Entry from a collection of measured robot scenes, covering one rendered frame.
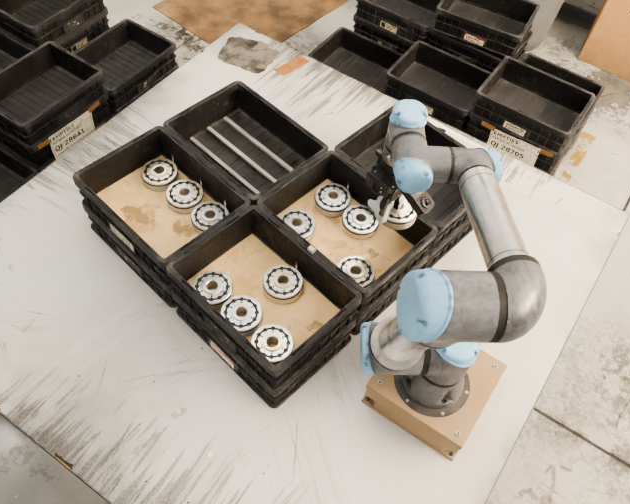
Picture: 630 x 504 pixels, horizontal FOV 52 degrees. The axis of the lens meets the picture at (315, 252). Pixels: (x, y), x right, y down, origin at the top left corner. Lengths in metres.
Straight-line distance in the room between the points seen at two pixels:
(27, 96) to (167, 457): 1.66
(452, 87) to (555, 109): 0.46
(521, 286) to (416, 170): 0.36
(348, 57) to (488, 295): 2.37
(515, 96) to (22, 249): 1.99
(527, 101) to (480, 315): 1.96
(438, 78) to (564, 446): 1.63
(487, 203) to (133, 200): 1.04
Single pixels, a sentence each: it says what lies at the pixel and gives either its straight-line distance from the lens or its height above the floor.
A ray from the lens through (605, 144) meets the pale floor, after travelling 3.65.
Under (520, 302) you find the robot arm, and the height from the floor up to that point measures 1.42.
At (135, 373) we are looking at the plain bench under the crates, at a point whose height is 0.70.
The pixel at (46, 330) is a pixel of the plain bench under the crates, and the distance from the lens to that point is 1.86.
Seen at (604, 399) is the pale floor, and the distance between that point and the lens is 2.76.
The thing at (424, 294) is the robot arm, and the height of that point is 1.42.
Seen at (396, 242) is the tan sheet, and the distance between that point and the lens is 1.80.
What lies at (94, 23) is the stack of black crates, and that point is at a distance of 3.20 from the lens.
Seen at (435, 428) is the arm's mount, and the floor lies 0.80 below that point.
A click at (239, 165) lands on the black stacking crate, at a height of 0.83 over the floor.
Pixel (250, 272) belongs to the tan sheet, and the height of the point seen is 0.83.
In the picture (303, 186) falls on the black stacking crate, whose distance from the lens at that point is 1.84.
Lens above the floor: 2.25
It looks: 54 degrees down
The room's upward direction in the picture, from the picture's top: 6 degrees clockwise
